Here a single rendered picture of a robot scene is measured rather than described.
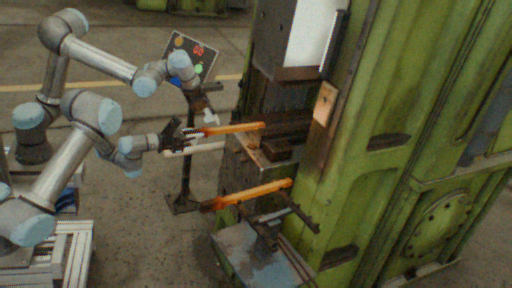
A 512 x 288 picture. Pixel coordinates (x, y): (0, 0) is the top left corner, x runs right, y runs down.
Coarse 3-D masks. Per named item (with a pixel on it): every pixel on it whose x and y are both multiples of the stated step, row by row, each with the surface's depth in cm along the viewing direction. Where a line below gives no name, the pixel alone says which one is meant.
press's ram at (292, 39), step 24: (264, 0) 172; (288, 0) 157; (312, 0) 154; (336, 0) 160; (264, 24) 174; (288, 24) 159; (312, 24) 161; (264, 48) 177; (288, 48) 162; (312, 48) 168
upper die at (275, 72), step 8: (256, 48) 183; (256, 56) 184; (264, 56) 178; (256, 64) 185; (264, 64) 179; (272, 64) 173; (264, 72) 180; (272, 72) 174; (280, 72) 174; (288, 72) 176; (296, 72) 178; (304, 72) 181; (312, 72) 183; (272, 80) 175; (280, 80) 177; (288, 80) 179; (296, 80) 181
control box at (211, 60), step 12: (180, 36) 223; (168, 48) 227; (180, 48) 223; (192, 48) 219; (204, 48) 216; (192, 60) 219; (204, 60) 215; (216, 60) 214; (204, 72) 215; (216, 72) 219
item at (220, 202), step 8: (272, 184) 172; (280, 184) 173; (288, 184) 175; (240, 192) 164; (248, 192) 165; (256, 192) 166; (264, 192) 169; (208, 200) 155; (216, 200) 156; (224, 200) 159; (232, 200) 160; (200, 208) 154; (208, 208) 156; (216, 208) 158; (224, 208) 158
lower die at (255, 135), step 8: (280, 112) 215; (288, 112) 216; (296, 112) 217; (304, 112) 217; (312, 112) 219; (248, 120) 200; (256, 120) 202; (264, 120) 203; (272, 120) 203; (256, 128) 194; (264, 128) 196; (288, 128) 200; (296, 128) 202; (304, 128) 203; (248, 136) 202; (256, 136) 195; (264, 136) 192; (272, 136) 194; (280, 136) 197; (288, 136) 200; (256, 144) 196
